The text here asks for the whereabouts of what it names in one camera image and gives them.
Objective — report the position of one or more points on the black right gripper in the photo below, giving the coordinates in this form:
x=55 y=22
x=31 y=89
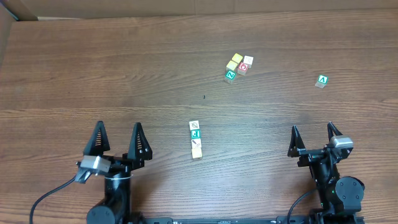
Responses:
x=315 y=155

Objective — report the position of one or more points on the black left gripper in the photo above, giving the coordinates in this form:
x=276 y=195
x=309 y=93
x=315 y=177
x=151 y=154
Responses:
x=118 y=162

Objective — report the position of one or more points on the green letter F block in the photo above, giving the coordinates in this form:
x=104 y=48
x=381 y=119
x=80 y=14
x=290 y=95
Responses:
x=195 y=134

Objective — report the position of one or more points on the white blue-edged picture block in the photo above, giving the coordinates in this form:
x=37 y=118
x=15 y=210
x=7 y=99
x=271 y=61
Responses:
x=194 y=125

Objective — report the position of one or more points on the yellow letter G block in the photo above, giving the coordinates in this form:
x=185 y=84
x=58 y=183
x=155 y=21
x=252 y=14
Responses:
x=197 y=153

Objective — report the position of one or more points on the green letter A block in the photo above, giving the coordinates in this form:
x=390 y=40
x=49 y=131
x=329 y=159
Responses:
x=322 y=81

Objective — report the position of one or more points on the red picture block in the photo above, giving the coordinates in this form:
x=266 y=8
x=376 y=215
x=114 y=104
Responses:
x=242 y=68

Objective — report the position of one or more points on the white line-drawing block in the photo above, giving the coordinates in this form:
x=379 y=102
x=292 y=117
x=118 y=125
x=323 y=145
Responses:
x=248 y=60

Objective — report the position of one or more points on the green letter Z block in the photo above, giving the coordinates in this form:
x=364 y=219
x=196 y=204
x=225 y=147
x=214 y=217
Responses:
x=230 y=76

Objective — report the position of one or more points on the yellow block lower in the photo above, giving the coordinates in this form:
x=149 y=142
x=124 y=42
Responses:
x=231 y=65

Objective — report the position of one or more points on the yellow block upper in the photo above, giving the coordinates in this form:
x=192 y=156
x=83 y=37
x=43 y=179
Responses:
x=237 y=58

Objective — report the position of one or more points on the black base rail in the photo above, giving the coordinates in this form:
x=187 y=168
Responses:
x=233 y=220

